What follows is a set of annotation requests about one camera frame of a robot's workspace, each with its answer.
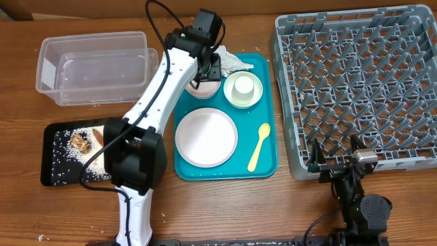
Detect pink white bowl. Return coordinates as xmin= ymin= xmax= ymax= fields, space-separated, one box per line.
xmin=186 ymin=81 xmax=221 ymax=99

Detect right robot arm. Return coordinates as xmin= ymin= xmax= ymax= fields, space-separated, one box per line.
xmin=302 ymin=135 xmax=393 ymax=246

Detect grey dishwasher rack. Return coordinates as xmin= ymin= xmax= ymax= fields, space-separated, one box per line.
xmin=270 ymin=5 xmax=436 ymax=180

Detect cream bowl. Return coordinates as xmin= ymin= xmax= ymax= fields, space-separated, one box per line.
xmin=223 ymin=71 xmax=263 ymax=109

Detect yellow plastic spoon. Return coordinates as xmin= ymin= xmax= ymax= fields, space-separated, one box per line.
xmin=247 ymin=122 xmax=270 ymax=172

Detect black tray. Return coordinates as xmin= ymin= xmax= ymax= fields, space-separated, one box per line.
xmin=40 ymin=118 xmax=108 ymax=187

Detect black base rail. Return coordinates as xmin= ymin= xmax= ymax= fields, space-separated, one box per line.
xmin=85 ymin=235 xmax=390 ymax=246

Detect cream cup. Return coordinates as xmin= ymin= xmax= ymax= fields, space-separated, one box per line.
xmin=232 ymin=76 xmax=254 ymax=100

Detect pile of white rice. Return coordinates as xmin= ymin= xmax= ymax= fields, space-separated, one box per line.
xmin=66 ymin=126 xmax=110 ymax=180

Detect white paper napkin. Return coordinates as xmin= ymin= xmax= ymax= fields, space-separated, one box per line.
xmin=215 ymin=45 xmax=254 ymax=77

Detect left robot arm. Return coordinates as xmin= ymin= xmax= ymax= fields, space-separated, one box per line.
xmin=103 ymin=9 xmax=225 ymax=245

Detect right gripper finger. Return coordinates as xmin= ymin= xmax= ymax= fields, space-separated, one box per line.
xmin=350 ymin=134 xmax=367 ymax=152
xmin=309 ymin=138 xmax=326 ymax=165

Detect teal serving tray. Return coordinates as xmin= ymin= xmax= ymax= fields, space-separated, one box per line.
xmin=174 ymin=53 xmax=279 ymax=181

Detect brown food wrapper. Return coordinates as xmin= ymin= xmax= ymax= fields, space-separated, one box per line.
xmin=70 ymin=134 xmax=90 ymax=154

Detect clear plastic bin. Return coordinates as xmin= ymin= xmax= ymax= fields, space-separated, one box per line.
xmin=36 ymin=31 xmax=158 ymax=106

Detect large white plate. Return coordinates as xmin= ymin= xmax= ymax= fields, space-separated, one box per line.
xmin=175 ymin=108 xmax=238 ymax=168

